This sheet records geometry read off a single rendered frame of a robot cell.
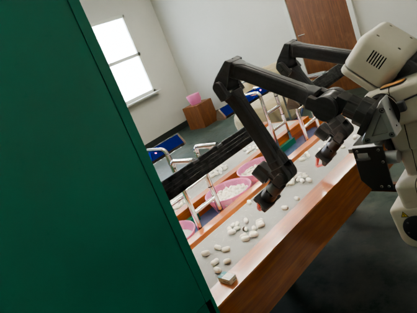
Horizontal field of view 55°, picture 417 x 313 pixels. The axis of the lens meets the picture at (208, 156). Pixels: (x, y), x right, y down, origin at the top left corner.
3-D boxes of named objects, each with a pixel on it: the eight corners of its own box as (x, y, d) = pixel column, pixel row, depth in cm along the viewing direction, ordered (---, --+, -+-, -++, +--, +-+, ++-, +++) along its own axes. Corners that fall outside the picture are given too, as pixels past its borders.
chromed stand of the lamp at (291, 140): (296, 142, 276) (275, 81, 264) (280, 155, 264) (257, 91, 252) (274, 143, 290) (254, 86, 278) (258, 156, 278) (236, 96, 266)
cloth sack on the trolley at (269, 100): (311, 108, 518) (303, 80, 507) (285, 131, 468) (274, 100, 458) (275, 115, 556) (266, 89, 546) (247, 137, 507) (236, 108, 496)
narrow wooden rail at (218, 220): (354, 125, 270) (349, 110, 267) (153, 307, 162) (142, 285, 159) (346, 126, 274) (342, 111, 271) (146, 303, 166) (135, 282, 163)
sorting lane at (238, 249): (396, 110, 246) (396, 107, 245) (194, 313, 137) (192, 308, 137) (351, 116, 268) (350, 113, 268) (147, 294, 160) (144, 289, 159)
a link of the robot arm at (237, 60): (213, 56, 134) (230, 48, 141) (210, 92, 142) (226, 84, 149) (340, 102, 114) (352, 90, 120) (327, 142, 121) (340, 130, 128)
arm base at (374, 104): (373, 112, 108) (387, 96, 116) (345, 99, 111) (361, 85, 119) (360, 137, 113) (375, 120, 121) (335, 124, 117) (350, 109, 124)
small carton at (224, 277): (237, 278, 139) (235, 274, 138) (231, 285, 137) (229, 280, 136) (225, 275, 143) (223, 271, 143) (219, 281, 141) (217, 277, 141)
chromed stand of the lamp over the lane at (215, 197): (255, 226, 188) (222, 140, 176) (228, 251, 176) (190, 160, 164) (228, 222, 202) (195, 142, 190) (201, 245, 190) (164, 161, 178)
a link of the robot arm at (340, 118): (280, 59, 168) (293, 52, 175) (272, 68, 172) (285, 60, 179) (349, 138, 165) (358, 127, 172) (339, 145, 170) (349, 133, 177)
